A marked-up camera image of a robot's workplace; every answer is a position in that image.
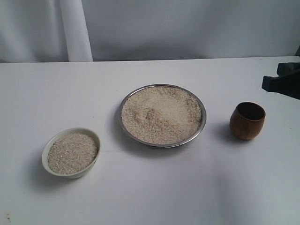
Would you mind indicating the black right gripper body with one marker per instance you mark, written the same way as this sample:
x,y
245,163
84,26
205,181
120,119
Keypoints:
x,y
287,82

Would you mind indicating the brown wooden cup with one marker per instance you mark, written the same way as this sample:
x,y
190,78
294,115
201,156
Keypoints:
x,y
247,120

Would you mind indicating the rice on steel plate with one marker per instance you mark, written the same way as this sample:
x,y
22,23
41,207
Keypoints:
x,y
161,114

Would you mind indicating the rice in white bowl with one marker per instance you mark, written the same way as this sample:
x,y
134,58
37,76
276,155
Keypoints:
x,y
72,153

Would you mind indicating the white ceramic bowl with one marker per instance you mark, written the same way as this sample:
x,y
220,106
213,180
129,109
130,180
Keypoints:
x,y
59,136

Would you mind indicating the round steel plate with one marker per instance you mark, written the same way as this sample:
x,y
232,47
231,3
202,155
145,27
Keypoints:
x,y
203,119

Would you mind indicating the white backdrop curtain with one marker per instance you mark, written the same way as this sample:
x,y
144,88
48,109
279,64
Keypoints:
x,y
109,30

